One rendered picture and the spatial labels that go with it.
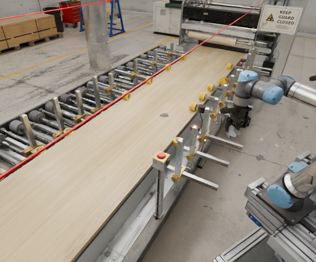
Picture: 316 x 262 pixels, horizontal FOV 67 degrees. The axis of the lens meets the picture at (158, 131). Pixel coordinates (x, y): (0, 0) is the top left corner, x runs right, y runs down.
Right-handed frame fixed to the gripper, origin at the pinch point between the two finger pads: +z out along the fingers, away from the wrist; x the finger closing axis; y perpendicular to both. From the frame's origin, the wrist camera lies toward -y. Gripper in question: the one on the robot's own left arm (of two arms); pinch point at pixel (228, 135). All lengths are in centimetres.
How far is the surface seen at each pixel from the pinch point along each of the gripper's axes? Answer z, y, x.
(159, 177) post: 23.7, -12.0, -35.1
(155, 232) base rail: 62, -5, -41
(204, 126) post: 34, -48, 32
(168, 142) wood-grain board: 41, -53, 1
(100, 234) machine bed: 53, -15, -72
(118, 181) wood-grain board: 42, -36, -50
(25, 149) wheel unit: 44, -103, -95
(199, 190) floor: 131, -57, 50
